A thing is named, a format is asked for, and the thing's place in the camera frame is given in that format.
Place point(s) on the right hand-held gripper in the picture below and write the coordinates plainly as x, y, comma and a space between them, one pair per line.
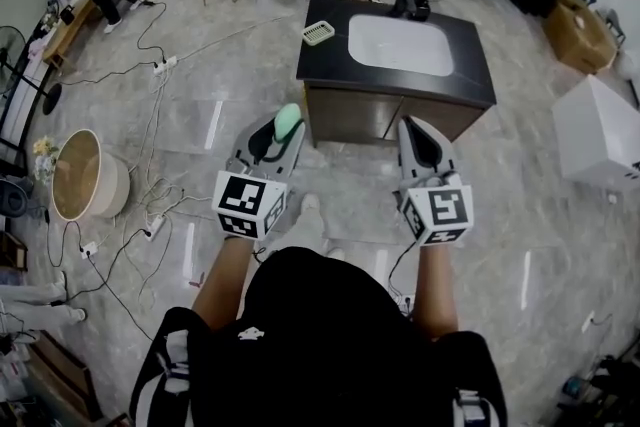
440, 210

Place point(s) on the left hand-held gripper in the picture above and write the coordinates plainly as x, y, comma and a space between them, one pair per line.
250, 195

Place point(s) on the pale green soap dish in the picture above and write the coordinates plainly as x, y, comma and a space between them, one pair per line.
318, 33

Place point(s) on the person's right forearm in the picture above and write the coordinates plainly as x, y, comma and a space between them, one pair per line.
434, 290

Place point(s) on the person's left forearm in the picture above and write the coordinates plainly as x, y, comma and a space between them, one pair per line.
225, 280

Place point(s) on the dark sink cabinet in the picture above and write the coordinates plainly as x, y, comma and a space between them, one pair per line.
350, 110

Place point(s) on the white sink basin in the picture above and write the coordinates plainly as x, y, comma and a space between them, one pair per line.
400, 45

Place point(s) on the person's light trouser leg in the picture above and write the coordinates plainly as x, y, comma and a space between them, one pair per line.
305, 227

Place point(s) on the black faucet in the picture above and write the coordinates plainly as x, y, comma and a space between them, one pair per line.
407, 2

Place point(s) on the white power strip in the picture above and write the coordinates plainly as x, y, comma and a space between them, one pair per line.
407, 302
165, 65
155, 226
89, 250

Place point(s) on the white box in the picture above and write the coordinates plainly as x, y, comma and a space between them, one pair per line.
595, 130

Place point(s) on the cardboard box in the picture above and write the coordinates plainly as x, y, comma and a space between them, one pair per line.
580, 32

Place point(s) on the person's black shirt torso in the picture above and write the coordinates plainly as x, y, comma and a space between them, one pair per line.
320, 340

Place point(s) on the low wooden bench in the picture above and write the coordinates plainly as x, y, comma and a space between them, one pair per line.
67, 30

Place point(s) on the bunch of yellow flowers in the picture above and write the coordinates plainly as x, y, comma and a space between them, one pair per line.
45, 155

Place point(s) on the black standing fan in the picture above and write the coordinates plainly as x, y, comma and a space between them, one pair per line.
15, 65

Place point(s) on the wooden cabinet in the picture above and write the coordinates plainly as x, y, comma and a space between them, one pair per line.
65, 370

